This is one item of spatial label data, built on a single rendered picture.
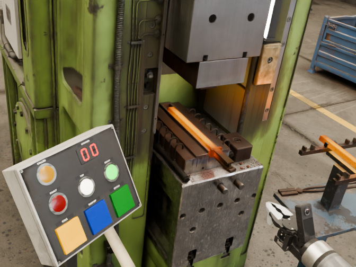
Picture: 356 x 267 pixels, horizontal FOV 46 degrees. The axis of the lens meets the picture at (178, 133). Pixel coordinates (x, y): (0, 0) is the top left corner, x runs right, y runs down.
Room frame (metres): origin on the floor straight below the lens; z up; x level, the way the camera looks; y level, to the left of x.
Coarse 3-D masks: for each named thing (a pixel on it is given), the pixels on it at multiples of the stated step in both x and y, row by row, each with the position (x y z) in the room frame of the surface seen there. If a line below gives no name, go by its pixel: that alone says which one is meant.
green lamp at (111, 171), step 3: (111, 165) 1.03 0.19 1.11; (108, 168) 1.02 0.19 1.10; (111, 168) 1.03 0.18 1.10; (114, 168) 1.04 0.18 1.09; (108, 171) 1.02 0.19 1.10; (111, 171) 1.02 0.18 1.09; (114, 171) 1.03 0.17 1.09; (117, 171) 1.04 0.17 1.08; (108, 174) 1.01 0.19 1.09; (111, 174) 1.02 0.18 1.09; (114, 174) 1.03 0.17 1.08; (108, 177) 1.01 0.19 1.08; (111, 177) 1.01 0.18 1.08; (114, 177) 1.02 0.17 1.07
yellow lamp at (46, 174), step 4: (44, 168) 0.88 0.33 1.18; (48, 168) 0.89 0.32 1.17; (40, 172) 0.87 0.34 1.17; (44, 172) 0.88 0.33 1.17; (48, 172) 0.88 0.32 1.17; (52, 172) 0.89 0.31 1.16; (40, 176) 0.86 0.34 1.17; (44, 176) 0.87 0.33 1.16; (48, 176) 0.88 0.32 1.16; (52, 176) 0.89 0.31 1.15; (44, 180) 0.86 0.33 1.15; (48, 180) 0.87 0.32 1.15
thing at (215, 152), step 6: (168, 108) 1.65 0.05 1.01; (174, 108) 1.66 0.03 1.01; (174, 114) 1.61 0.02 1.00; (180, 114) 1.61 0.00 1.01; (180, 120) 1.56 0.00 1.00; (186, 120) 1.56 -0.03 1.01; (186, 126) 1.52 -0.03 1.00; (192, 126) 1.52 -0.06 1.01; (192, 132) 1.48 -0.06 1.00; (198, 132) 1.47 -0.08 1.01; (198, 138) 1.44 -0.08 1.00; (204, 138) 1.43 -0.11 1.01; (204, 144) 1.40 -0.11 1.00; (210, 144) 1.39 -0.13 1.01; (210, 150) 1.35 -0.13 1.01; (216, 150) 1.35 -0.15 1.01; (210, 156) 1.34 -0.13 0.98; (216, 156) 1.34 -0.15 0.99; (222, 156) 1.31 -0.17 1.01; (222, 162) 1.31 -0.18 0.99; (228, 162) 1.28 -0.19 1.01; (228, 168) 1.28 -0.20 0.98
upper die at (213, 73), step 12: (168, 60) 1.47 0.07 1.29; (180, 60) 1.40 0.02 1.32; (204, 60) 1.32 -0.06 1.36; (216, 60) 1.34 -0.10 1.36; (228, 60) 1.36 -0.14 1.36; (240, 60) 1.39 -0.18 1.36; (180, 72) 1.39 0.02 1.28; (192, 72) 1.33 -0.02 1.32; (204, 72) 1.32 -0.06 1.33; (216, 72) 1.34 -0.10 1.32; (228, 72) 1.37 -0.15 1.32; (240, 72) 1.40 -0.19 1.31; (192, 84) 1.32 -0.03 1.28; (204, 84) 1.32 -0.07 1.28; (216, 84) 1.34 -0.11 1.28; (228, 84) 1.37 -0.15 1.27
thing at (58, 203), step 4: (56, 196) 0.86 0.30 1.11; (60, 196) 0.87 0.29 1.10; (52, 200) 0.85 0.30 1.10; (56, 200) 0.86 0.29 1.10; (60, 200) 0.86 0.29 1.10; (64, 200) 0.87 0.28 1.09; (52, 204) 0.84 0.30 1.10; (56, 204) 0.85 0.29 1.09; (60, 204) 0.86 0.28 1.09; (64, 204) 0.86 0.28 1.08; (52, 208) 0.84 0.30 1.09; (56, 208) 0.84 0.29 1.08; (60, 208) 0.85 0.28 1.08
